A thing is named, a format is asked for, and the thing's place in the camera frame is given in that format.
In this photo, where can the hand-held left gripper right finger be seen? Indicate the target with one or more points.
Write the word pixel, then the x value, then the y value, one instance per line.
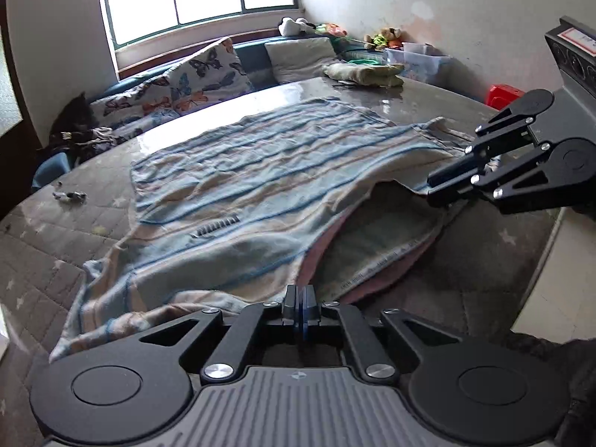
pixel 309 312

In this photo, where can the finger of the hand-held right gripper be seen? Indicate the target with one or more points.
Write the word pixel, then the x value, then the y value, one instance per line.
pixel 498 123
pixel 447 188

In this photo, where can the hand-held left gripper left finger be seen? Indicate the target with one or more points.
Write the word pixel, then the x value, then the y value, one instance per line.
pixel 292 312

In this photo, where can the blue striped garment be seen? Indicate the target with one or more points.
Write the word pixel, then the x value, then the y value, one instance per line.
pixel 260 172

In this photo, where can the dark clothes pile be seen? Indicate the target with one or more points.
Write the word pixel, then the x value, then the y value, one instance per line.
pixel 74 118

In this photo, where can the red plastic object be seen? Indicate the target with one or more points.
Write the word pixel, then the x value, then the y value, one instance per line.
pixel 503 94

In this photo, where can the clear plastic storage box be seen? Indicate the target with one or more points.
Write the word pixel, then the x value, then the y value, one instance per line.
pixel 419 63

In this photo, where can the folded green towel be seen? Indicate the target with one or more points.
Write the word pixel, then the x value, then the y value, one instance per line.
pixel 363 74

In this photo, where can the brown plush toy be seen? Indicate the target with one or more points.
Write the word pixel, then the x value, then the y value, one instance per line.
pixel 384 37

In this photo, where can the green plastic lid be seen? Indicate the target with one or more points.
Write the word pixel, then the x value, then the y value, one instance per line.
pixel 365 61

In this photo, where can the orange green plush toy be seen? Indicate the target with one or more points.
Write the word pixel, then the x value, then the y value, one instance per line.
pixel 331 29

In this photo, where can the grey cushion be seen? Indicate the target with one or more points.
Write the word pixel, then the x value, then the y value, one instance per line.
pixel 298 58

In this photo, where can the person's dark clothing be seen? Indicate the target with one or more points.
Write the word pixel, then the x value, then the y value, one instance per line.
pixel 558 372

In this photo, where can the white plush toy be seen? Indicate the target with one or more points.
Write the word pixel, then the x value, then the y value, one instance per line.
pixel 293 26

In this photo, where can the blue bench seat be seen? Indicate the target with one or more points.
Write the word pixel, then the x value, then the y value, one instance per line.
pixel 254 51

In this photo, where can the small metal object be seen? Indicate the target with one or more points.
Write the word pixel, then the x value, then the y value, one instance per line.
pixel 70 196

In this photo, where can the butterfly print pillow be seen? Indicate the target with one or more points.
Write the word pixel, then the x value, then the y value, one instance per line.
pixel 209 74

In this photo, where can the butterfly print blanket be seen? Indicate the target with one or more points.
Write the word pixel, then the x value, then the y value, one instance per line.
pixel 135 111

